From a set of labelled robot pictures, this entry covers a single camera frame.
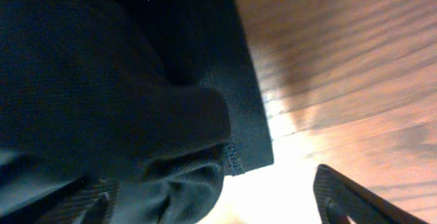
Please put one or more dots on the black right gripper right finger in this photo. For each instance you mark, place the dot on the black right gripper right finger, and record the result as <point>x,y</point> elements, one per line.
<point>342,200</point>

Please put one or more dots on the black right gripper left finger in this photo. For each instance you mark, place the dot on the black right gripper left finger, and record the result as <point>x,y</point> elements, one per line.
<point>84,200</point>

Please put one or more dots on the black t-shirt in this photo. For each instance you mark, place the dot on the black t-shirt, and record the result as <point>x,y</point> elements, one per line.
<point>160,96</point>

